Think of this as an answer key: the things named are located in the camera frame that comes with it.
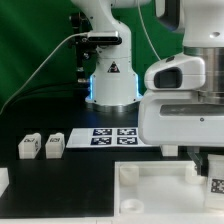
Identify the white obstacle wall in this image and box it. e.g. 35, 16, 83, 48
0, 168, 9, 197

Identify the white marker sheet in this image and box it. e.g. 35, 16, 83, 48
66, 127, 145, 148

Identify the black cable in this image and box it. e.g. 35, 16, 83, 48
0, 81, 88, 108

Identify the green backdrop curtain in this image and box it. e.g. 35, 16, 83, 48
0, 0, 183, 107

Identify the white cable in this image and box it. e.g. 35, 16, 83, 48
0, 32, 90, 116

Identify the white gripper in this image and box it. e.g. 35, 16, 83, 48
138, 53, 224, 175

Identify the white square tabletop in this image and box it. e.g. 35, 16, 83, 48
113, 160, 224, 218

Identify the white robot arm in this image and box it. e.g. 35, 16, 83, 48
71, 0, 224, 176

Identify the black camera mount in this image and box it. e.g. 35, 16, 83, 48
69, 12, 96, 84

